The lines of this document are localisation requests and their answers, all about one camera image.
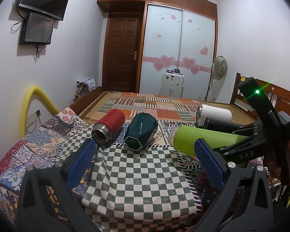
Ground lime green bottle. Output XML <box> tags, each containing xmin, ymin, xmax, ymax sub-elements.
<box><xmin>168</xmin><ymin>126</ymin><xmax>249</xmax><ymax>159</ymax></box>

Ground dark green faceted cup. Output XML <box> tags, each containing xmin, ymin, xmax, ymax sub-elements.
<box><xmin>124</xmin><ymin>113</ymin><xmax>158</xmax><ymax>151</ymax></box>

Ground wooden bed headboard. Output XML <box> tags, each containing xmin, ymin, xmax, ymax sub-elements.
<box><xmin>230</xmin><ymin>73</ymin><xmax>290</xmax><ymax>120</ymax></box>

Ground red thermos bottle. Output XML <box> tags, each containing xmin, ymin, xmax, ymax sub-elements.
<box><xmin>91</xmin><ymin>109</ymin><xmax>126</xmax><ymax>145</ymax></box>

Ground black bottle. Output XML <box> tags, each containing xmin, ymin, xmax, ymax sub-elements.
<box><xmin>204</xmin><ymin>118</ymin><xmax>244</xmax><ymax>134</ymax></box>

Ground white bottle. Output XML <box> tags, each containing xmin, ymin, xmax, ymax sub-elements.
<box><xmin>196</xmin><ymin>104</ymin><xmax>232</xmax><ymax>127</ymax></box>

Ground green white checkered cloth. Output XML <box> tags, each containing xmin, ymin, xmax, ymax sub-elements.
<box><xmin>72</xmin><ymin>121</ymin><xmax>202</xmax><ymax>231</ymax></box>

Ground colourful patchwork quilt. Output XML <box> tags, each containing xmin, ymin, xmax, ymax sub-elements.
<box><xmin>0</xmin><ymin>93</ymin><xmax>218</xmax><ymax>231</ymax></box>

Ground bag on floor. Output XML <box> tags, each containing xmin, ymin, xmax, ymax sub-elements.
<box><xmin>73</xmin><ymin>77</ymin><xmax>96</xmax><ymax>102</ymax></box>

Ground white standing fan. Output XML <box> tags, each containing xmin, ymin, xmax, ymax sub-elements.
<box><xmin>205</xmin><ymin>55</ymin><xmax>227</xmax><ymax>101</ymax></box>

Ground yellow foam tube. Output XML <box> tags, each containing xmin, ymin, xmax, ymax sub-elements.
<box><xmin>19</xmin><ymin>85</ymin><xmax>60</xmax><ymax>138</ymax></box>

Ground dark brown wooden door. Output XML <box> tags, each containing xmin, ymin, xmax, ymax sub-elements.
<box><xmin>102</xmin><ymin>13</ymin><xmax>142</xmax><ymax>92</ymax></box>

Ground frosted sliding wardrobe doors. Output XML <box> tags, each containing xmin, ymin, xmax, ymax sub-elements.
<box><xmin>139</xmin><ymin>4</ymin><xmax>216</xmax><ymax>101</ymax></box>

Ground small black wall monitor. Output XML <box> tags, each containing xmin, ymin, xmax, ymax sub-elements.
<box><xmin>19</xmin><ymin>12</ymin><xmax>54</xmax><ymax>46</ymax></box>

